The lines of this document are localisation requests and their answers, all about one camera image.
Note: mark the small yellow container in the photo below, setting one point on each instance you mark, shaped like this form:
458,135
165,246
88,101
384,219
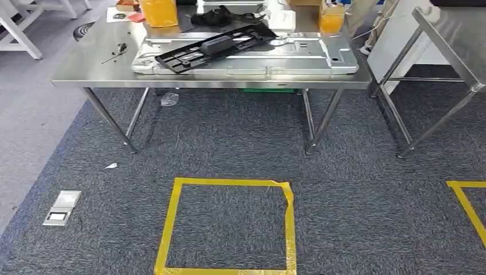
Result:
331,21

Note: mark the silver floor socket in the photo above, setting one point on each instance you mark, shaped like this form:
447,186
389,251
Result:
62,207

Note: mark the white table frame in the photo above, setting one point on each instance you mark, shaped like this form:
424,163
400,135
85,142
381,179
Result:
28,44

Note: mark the black screwdriver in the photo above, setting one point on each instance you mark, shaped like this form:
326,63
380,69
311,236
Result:
122,47

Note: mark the white printed sheet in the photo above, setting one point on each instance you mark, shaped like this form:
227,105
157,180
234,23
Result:
117,15

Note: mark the clear plastic bag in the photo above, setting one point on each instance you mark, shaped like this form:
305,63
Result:
169,99

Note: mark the yellow tape floor square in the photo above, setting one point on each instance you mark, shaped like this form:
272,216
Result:
467,208
167,227

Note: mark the green plastic crate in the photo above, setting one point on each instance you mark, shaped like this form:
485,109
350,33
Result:
269,90

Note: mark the black ribbed round disc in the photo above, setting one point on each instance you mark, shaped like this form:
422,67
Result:
81,32

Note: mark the white paper scrap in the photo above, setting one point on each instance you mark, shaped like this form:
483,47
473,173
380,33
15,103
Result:
112,166

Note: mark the small brown box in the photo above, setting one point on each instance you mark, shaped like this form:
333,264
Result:
127,5

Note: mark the steel work table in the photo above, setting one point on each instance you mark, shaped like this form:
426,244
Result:
452,41
95,68

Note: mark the black plastic frame part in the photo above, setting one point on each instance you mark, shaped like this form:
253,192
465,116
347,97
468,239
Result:
218,45

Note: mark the white box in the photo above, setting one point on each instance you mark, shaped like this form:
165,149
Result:
281,21

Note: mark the small red item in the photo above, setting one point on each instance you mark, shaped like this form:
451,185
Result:
136,17

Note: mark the black cloth bundle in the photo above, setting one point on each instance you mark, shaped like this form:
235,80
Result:
216,17

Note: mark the large yellow container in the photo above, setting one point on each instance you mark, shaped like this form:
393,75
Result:
159,13

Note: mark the white cabinet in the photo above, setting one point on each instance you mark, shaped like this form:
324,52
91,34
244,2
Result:
402,19

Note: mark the stamped grey metal panel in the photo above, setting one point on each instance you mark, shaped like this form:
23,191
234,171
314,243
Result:
303,57

